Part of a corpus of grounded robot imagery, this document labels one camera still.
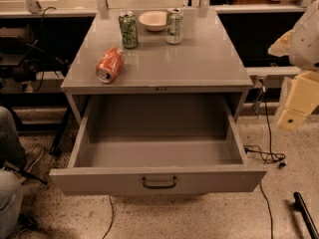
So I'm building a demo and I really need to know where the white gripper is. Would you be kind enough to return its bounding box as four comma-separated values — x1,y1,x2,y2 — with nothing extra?
268,30,319,130

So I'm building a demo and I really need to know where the red coke can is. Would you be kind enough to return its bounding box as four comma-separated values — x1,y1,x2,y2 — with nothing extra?
96,47,125,84

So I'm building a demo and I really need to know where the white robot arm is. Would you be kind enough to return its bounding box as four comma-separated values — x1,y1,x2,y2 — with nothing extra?
268,1,319,130

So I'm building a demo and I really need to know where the white green soda can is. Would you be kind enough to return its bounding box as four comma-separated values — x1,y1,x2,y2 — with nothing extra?
165,8,183,45

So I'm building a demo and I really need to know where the grey open top drawer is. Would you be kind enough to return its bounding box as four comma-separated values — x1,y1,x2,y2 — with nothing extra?
50,94,266,195

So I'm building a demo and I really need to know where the grey cabinet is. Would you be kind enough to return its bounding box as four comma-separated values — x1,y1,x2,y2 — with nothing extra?
62,7,252,120

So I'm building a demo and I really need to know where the black bar on floor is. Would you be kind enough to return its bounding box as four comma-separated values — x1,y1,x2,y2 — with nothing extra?
293,192,319,239

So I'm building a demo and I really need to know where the white bowl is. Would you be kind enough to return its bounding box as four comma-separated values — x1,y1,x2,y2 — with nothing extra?
139,11,166,32

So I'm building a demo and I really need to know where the person shoe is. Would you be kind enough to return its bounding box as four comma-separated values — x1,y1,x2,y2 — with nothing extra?
23,144,45,173

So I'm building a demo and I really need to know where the dark equipment at left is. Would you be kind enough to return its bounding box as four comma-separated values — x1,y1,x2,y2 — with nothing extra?
0,6,72,95

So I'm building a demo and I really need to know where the person leg in jeans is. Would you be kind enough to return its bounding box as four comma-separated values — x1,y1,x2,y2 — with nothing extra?
0,106,28,239

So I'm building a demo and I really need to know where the black cable on floor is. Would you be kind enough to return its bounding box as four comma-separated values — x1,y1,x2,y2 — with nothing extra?
243,78,287,239

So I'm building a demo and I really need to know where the black drawer handle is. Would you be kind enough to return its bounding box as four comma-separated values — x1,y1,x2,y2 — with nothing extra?
142,176,177,190

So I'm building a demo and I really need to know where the black cable under drawer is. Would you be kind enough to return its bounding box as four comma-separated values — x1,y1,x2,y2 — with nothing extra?
101,194,116,239

